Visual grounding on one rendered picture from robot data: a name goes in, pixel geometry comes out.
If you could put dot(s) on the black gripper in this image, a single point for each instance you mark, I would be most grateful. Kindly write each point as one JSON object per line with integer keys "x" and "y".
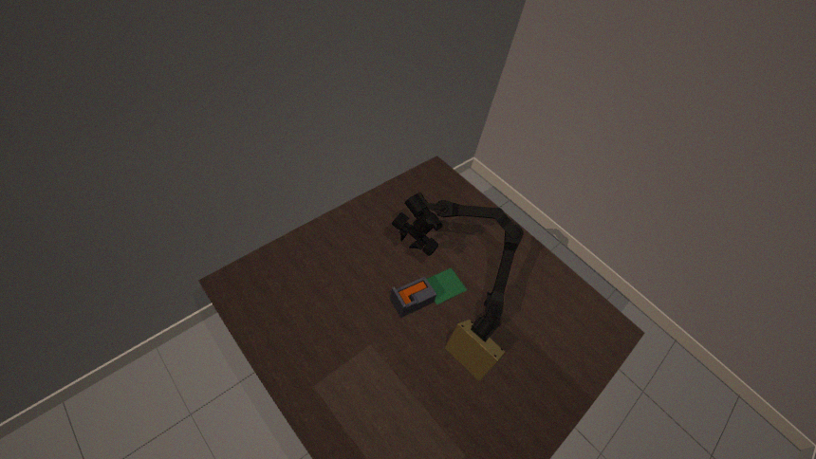
{"x": 428, "y": 245}

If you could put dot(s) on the orange l-shaped part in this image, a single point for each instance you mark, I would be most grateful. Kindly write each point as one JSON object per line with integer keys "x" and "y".
{"x": 406, "y": 293}

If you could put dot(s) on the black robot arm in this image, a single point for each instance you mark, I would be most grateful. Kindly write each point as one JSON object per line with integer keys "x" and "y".
{"x": 420, "y": 208}

